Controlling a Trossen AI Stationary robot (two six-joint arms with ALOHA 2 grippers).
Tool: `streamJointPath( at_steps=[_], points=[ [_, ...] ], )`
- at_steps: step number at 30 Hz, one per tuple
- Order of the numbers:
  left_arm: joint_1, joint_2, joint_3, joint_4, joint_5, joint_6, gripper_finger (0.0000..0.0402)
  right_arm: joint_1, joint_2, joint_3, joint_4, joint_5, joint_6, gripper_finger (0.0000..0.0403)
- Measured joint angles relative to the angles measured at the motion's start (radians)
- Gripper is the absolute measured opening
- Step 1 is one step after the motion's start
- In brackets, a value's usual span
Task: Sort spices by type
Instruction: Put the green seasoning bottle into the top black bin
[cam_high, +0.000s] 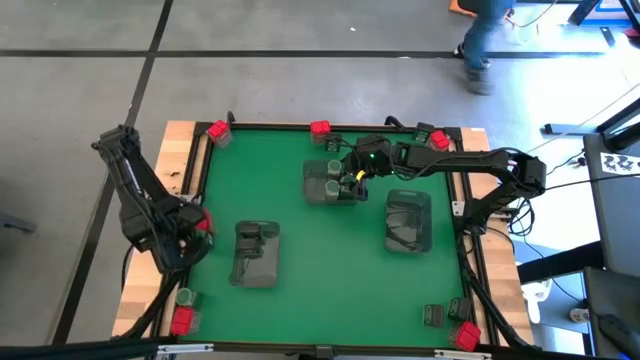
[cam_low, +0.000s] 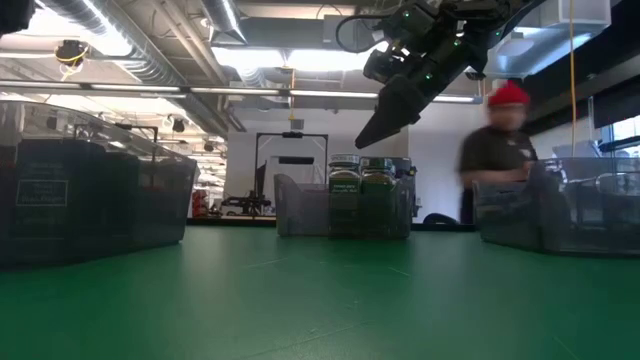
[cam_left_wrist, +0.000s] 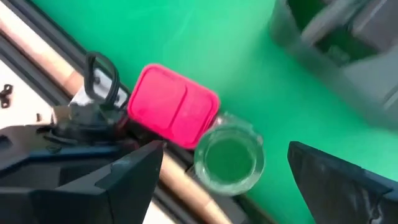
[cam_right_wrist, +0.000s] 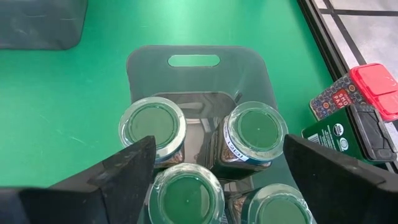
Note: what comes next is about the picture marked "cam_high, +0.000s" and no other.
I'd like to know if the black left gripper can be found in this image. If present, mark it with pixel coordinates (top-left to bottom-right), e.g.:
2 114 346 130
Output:
149 219 214 275

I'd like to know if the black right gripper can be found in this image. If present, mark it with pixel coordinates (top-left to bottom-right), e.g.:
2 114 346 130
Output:
344 133 404 202

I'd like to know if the red-lid patterned paprika tin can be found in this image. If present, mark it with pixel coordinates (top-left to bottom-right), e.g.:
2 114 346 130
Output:
197 209 215 235
429 128 451 151
309 119 332 146
169 305 204 337
448 319 483 353
206 119 234 149

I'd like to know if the smoky clear plastic bin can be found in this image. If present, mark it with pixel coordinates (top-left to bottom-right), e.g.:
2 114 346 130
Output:
228 219 282 289
301 158 365 206
383 188 433 255

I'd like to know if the wooden table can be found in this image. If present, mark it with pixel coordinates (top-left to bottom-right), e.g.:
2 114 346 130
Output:
110 119 535 349

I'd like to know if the green table mat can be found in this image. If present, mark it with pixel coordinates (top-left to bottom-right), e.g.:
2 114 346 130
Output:
192 128 466 347

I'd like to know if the aluminium extrusion bar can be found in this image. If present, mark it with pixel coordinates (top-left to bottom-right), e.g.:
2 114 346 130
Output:
155 342 215 357
433 348 494 360

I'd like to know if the black rig beam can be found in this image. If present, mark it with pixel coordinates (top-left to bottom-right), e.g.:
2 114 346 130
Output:
0 335 174 360

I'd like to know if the grey chair foot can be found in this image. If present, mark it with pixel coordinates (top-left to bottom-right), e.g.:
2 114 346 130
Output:
0 212 37 235

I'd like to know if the person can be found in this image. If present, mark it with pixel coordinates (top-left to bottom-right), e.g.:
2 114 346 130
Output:
452 0 519 97

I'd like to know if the white handheld device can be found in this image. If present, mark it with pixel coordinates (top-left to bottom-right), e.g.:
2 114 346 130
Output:
520 279 554 325

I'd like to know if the black desk crossbar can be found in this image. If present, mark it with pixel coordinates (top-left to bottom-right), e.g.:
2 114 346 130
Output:
517 242 604 284

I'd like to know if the white sheet with black marks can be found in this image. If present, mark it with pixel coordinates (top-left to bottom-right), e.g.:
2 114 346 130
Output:
598 151 640 177

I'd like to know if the black desk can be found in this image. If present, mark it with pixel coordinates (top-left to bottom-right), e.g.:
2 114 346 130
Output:
582 133 640 279

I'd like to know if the dark grey desk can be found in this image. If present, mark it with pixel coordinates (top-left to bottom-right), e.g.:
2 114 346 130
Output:
582 266 640 360

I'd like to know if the black computer mouse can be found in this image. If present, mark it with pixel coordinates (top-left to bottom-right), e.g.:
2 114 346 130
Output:
597 312 640 359

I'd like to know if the black cable conduit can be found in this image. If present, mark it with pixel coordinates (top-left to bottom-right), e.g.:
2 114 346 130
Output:
457 227 534 349
117 269 191 342

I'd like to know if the black cable tangle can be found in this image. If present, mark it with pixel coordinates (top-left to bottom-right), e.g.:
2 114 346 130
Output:
504 197 539 239

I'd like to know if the black power cable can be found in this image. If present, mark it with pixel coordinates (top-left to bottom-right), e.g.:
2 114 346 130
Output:
544 172 640 191

